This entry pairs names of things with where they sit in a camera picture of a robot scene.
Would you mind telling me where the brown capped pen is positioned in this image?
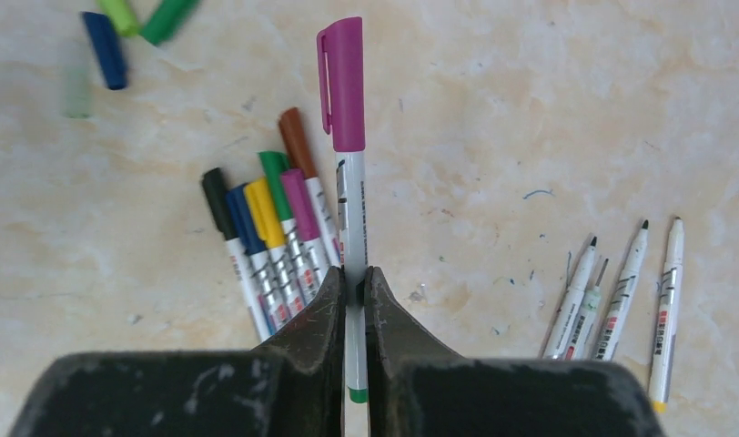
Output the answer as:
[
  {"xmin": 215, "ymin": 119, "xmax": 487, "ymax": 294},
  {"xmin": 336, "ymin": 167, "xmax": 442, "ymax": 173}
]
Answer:
[{"xmin": 278, "ymin": 107, "xmax": 341, "ymax": 267}]

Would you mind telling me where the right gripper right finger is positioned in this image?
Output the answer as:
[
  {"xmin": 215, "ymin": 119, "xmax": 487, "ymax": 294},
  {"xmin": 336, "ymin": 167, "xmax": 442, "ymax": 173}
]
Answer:
[{"xmin": 364, "ymin": 267, "xmax": 663, "ymax": 436}]

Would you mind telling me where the dark green capped pen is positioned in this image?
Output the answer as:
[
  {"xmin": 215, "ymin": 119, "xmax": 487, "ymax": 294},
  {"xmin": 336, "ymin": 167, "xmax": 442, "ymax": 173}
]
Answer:
[{"xmin": 542, "ymin": 237, "xmax": 598, "ymax": 360}]

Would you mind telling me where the light green pen cap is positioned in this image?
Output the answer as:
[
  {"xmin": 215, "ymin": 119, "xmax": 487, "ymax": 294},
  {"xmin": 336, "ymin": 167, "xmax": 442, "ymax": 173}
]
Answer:
[{"xmin": 97, "ymin": 0, "xmax": 139, "ymax": 37}]

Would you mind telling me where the black capped pen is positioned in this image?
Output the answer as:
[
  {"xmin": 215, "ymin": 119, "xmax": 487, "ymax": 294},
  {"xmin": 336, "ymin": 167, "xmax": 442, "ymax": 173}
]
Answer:
[{"xmin": 201, "ymin": 168, "xmax": 271, "ymax": 342}]

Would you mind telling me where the dark green pen cap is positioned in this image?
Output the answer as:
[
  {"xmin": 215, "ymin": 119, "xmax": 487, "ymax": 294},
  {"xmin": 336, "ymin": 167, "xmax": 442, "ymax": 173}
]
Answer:
[{"xmin": 139, "ymin": 0, "xmax": 200, "ymax": 46}]

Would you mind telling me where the purple capped pen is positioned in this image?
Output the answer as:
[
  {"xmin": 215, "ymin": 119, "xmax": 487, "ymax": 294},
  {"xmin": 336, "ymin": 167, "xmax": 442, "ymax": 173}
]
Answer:
[{"xmin": 280, "ymin": 168, "xmax": 329, "ymax": 290}]

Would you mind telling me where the yellow capped pen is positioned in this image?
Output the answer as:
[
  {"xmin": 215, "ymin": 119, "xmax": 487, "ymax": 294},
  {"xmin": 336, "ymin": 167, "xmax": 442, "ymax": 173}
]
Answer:
[{"xmin": 244, "ymin": 178, "xmax": 306, "ymax": 320}]

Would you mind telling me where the magenta capped pen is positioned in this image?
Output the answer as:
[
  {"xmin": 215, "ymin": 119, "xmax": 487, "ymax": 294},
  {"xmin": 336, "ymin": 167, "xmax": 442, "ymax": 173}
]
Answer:
[{"xmin": 316, "ymin": 16, "xmax": 369, "ymax": 404}]

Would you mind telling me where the navy pen cap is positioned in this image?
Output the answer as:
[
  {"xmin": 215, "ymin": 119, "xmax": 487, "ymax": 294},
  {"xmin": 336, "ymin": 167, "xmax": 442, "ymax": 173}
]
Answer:
[{"xmin": 80, "ymin": 11, "xmax": 128, "ymax": 91}]

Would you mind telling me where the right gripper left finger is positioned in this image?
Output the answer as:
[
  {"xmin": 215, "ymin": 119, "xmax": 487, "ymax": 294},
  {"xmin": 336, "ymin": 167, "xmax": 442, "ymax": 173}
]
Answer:
[{"xmin": 10, "ymin": 268, "xmax": 345, "ymax": 436}]

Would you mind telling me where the blue capped pen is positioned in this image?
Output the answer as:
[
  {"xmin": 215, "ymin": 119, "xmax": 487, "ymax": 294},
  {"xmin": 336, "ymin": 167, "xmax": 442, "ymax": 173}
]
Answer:
[{"xmin": 226, "ymin": 184, "xmax": 289, "ymax": 338}]

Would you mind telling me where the clear pen cap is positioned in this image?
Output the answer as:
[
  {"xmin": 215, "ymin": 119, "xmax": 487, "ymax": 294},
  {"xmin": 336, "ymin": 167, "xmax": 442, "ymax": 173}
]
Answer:
[{"xmin": 60, "ymin": 44, "xmax": 92, "ymax": 119}]

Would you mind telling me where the clear capped pen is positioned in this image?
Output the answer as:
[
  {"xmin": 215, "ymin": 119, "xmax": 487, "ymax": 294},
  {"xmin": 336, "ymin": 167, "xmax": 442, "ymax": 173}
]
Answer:
[{"xmin": 564, "ymin": 259, "xmax": 609, "ymax": 361}]

